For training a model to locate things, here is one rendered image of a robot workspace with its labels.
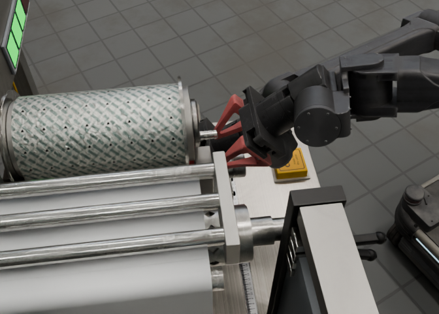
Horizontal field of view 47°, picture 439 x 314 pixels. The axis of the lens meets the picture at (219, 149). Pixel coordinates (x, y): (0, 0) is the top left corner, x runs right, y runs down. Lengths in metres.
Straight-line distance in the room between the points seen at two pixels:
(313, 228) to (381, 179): 1.93
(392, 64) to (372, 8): 2.65
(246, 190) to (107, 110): 0.49
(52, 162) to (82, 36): 2.37
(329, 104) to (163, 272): 0.31
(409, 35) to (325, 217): 0.64
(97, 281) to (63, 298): 0.03
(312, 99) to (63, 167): 0.36
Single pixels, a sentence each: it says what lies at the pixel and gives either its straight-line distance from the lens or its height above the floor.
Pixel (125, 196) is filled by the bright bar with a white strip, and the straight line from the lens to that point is 0.47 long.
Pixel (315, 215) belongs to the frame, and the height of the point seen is 1.44.
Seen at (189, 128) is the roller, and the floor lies 1.29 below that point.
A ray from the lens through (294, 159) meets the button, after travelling 1.16.
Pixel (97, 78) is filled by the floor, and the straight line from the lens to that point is 2.79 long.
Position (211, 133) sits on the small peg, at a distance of 0.77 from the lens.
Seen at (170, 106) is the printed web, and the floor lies 1.31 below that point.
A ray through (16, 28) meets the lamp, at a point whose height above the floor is 1.19.
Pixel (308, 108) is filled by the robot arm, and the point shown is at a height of 1.39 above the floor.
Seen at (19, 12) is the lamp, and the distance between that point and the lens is 1.18.
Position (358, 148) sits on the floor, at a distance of 2.46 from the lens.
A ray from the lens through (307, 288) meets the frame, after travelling 0.49.
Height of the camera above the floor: 1.82
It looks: 50 degrees down
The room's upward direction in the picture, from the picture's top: straight up
